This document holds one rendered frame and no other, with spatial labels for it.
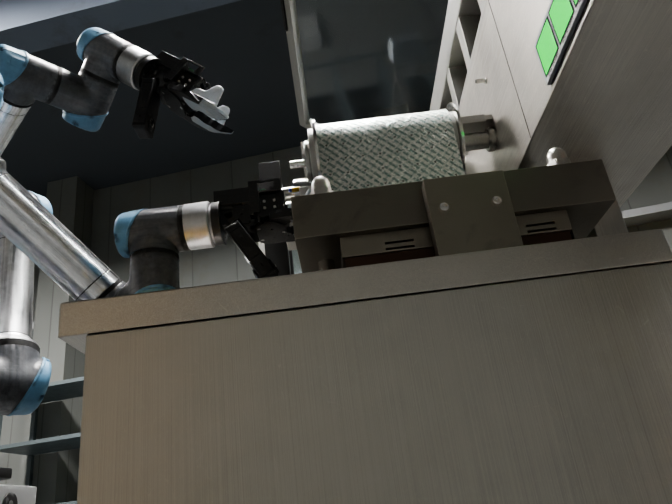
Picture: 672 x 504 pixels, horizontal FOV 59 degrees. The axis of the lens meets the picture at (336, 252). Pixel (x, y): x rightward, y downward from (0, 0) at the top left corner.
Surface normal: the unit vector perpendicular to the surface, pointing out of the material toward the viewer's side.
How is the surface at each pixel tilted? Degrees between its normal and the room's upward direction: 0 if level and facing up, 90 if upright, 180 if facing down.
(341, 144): 90
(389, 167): 90
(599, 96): 180
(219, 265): 90
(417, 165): 90
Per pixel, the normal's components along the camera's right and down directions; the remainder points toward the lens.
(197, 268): -0.19, -0.39
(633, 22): 0.12, 0.90
